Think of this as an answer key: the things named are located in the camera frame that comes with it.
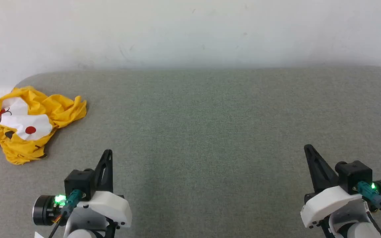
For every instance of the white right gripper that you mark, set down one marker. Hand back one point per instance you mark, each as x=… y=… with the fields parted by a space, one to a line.
x=329 y=201

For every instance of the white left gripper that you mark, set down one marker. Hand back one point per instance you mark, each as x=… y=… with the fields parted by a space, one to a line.
x=111 y=208

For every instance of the yellow printed t-shirt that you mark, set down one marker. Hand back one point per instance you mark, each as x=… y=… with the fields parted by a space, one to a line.
x=61 y=109

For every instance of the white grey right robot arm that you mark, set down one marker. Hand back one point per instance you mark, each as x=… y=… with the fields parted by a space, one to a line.
x=356 y=228

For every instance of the grey fabric sofa seat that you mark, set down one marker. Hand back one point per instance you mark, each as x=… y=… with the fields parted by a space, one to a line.
x=210 y=132

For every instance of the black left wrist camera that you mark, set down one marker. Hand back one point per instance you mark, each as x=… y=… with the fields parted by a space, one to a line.
x=78 y=181

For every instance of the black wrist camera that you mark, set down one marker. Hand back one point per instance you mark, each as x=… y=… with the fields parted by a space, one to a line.
x=354 y=175
x=78 y=181

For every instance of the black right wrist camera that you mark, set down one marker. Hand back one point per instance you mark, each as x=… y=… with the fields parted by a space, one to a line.
x=354 y=175

